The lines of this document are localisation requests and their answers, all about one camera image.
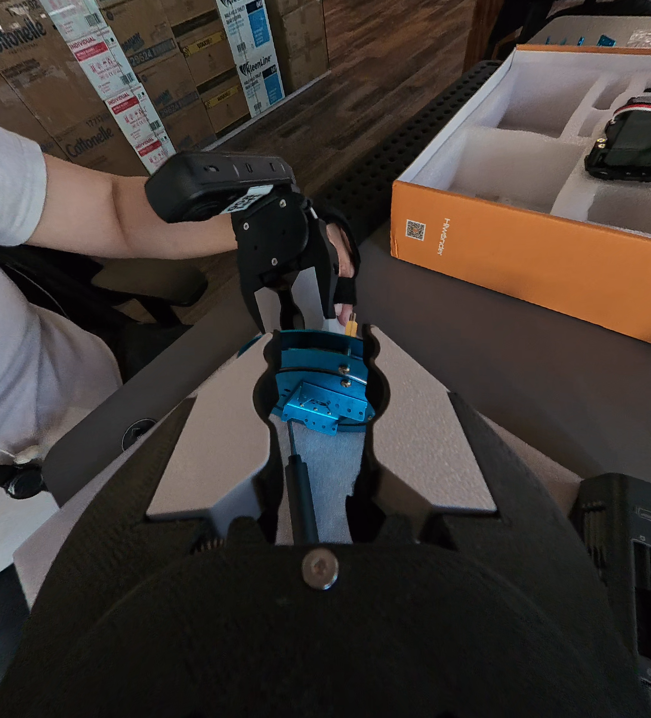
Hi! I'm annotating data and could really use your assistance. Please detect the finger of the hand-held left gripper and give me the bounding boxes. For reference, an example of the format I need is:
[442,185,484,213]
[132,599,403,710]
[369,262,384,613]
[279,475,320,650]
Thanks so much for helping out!
[293,267,340,333]
[278,282,308,333]

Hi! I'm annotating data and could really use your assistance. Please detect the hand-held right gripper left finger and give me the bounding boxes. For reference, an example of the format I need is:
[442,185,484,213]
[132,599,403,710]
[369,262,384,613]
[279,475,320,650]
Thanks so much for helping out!
[145,330,283,545]

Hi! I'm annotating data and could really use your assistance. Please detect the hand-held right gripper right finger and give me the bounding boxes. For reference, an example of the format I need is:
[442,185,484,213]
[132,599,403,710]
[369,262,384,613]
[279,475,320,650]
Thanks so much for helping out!
[345,324,498,545]

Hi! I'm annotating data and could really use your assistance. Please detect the blue round metal turntable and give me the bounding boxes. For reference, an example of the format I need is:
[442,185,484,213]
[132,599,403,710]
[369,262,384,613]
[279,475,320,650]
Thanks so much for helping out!
[238,321,378,437]

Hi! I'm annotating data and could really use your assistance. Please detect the person's left forearm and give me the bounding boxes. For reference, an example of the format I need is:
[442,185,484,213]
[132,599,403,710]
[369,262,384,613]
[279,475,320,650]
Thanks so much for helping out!
[23,150,238,262]

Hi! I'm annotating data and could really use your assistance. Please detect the person's left hand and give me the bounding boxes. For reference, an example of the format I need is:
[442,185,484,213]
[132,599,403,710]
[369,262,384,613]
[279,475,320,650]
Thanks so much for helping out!
[327,223,357,279]

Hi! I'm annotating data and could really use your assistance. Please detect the white foam sheet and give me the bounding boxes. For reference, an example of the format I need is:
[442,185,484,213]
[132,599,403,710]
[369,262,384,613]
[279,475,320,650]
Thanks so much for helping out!
[13,331,584,608]

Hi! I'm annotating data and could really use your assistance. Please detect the black office chair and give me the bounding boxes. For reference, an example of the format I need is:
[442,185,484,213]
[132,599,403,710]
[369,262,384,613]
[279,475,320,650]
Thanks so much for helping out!
[0,241,210,329]

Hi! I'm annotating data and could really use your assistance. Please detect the black perforated foam pad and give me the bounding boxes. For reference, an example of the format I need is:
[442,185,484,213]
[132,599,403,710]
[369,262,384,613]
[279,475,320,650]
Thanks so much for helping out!
[308,59,504,243]

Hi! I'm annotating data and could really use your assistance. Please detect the black screwdriver bit case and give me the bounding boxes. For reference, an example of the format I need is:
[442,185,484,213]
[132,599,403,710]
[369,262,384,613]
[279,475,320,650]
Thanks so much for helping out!
[569,472,651,718]

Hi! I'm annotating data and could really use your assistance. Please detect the orange cardboard box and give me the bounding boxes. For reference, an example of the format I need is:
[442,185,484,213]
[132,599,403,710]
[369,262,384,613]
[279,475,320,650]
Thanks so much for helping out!
[390,44,651,354]

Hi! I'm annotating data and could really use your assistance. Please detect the wooden pillar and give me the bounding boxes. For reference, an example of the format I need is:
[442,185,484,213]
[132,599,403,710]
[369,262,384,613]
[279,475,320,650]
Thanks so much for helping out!
[463,0,507,58]

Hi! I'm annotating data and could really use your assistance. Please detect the blue metal brackets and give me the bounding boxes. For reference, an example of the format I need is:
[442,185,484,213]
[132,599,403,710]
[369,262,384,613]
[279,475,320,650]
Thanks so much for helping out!
[544,34,619,49]

